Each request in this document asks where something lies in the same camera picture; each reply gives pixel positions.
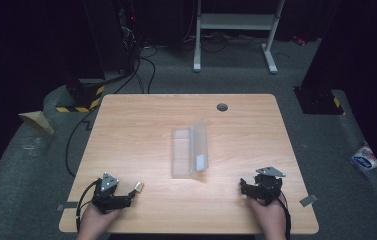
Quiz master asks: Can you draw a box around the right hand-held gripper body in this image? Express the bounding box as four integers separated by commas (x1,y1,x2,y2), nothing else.
249,166,287,206

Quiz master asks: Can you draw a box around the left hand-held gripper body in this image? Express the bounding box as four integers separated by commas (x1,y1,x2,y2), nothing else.
91,171,133,215

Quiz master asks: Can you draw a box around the person's left hand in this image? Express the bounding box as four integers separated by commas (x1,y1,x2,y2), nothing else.
76,202,124,240

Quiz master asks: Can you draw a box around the grey tape strip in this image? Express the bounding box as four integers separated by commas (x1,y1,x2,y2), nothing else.
56,201,79,212
298,193,319,208

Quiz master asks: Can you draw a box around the clear plastic box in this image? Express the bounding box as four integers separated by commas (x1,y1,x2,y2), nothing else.
170,120,210,180

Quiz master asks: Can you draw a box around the clear plastic wrap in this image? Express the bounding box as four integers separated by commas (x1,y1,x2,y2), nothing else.
23,134,50,158

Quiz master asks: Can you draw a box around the black yellow striped stand base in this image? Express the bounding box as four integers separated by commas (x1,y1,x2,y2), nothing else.
293,85,346,116
55,77,106,114

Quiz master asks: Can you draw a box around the blue white tissue packet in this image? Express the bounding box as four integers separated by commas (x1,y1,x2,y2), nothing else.
350,141,377,177

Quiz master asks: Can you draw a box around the piece of cardboard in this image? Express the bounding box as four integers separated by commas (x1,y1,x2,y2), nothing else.
18,110,56,136

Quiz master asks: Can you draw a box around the small red object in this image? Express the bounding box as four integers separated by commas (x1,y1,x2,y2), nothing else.
291,35,308,47

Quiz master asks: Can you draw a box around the white metal stand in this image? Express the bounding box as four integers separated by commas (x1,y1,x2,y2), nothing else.
192,0,286,75

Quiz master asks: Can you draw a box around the left hand-held gripper black cable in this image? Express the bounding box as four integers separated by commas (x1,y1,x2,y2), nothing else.
75,179,101,233

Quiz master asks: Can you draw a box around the hand-held gripper black cable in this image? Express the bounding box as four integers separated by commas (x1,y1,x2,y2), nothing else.
75,179,101,233
275,191,292,240

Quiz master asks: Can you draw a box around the right hand-held gripper black cable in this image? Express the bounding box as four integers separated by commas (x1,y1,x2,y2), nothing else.
275,191,292,240

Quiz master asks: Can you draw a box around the black floor cable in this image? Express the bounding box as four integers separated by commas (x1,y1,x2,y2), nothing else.
64,46,157,178

